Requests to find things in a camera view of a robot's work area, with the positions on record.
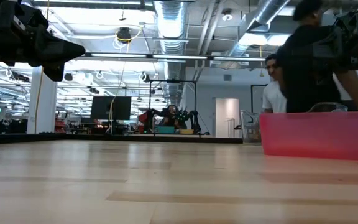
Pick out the ribbed silver air duct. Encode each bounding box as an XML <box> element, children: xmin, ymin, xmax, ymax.
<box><xmin>153</xmin><ymin>0</ymin><xmax>188</xmax><ymax>106</ymax></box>

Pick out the clear plastic bin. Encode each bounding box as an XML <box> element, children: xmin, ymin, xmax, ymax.
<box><xmin>239</xmin><ymin>101</ymin><xmax>349</xmax><ymax>144</ymax></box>

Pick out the smooth silver air duct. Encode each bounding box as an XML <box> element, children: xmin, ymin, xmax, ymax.
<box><xmin>228</xmin><ymin>0</ymin><xmax>291</xmax><ymax>63</ymax></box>

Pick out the white pillar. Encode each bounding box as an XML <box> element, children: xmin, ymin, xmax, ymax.
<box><xmin>26</xmin><ymin>65</ymin><xmax>58</xmax><ymax>134</ymax></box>

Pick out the black table frame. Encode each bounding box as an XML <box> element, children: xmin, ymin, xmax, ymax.
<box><xmin>0</xmin><ymin>133</ymin><xmax>243</xmax><ymax>144</ymax></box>

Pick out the black ceiling camera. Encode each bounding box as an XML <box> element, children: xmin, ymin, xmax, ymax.
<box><xmin>116</xmin><ymin>27</ymin><xmax>132</xmax><ymax>43</ymax></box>

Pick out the black rectangular frame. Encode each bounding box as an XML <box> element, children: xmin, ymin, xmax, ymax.
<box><xmin>149</xmin><ymin>79</ymin><xmax>198</xmax><ymax>135</ymax></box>
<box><xmin>250</xmin><ymin>83</ymin><xmax>269</xmax><ymax>114</ymax></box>

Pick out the long LED light bar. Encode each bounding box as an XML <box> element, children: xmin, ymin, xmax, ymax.
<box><xmin>0</xmin><ymin>49</ymin><xmax>267</xmax><ymax>67</ymax></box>

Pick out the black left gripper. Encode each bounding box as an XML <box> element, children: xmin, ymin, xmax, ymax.
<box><xmin>0</xmin><ymin>0</ymin><xmax>86</xmax><ymax>83</ymax></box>

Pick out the person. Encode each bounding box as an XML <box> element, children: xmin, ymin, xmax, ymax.
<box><xmin>165</xmin><ymin>105</ymin><xmax>181</xmax><ymax>128</ymax></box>
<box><xmin>261</xmin><ymin>53</ymin><xmax>288</xmax><ymax>114</ymax></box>
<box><xmin>276</xmin><ymin>0</ymin><xmax>358</xmax><ymax>114</ymax></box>

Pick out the white door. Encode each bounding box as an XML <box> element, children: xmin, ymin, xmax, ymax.
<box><xmin>215</xmin><ymin>98</ymin><xmax>240</xmax><ymax>138</ymax></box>

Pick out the pink plastic bin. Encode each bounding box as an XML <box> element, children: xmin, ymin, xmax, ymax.
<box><xmin>259</xmin><ymin>111</ymin><xmax>358</xmax><ymax>162</ymax></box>

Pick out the black monitor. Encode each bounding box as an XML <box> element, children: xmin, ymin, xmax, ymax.
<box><xmin>90</xmin><ymin>95</ymin><xmax>132</xmax><ymax>121</ymax></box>

